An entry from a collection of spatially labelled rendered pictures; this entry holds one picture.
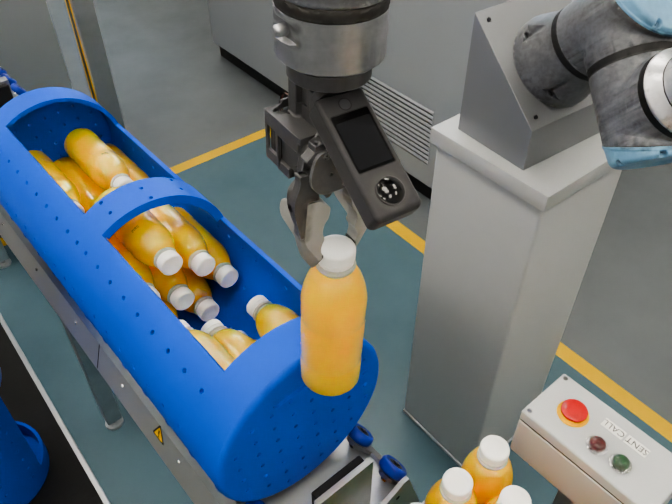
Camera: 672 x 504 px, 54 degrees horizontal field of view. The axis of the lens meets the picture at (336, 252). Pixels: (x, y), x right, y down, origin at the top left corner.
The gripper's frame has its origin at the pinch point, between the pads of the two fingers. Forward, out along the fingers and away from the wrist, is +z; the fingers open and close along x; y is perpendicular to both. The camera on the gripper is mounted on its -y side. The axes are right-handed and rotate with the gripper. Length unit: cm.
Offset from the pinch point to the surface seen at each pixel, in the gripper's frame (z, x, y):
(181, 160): 145, -65, 223
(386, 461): 45.5, -9.2, -2.5
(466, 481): 33.0, -10.8, -15.4
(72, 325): 59, 20, 62
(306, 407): 31.0, 1.0, 3.8
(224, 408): 25.2, 11.7, 5.9
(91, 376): 117, 17, 96
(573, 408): 31.8, -30.0, -15.9
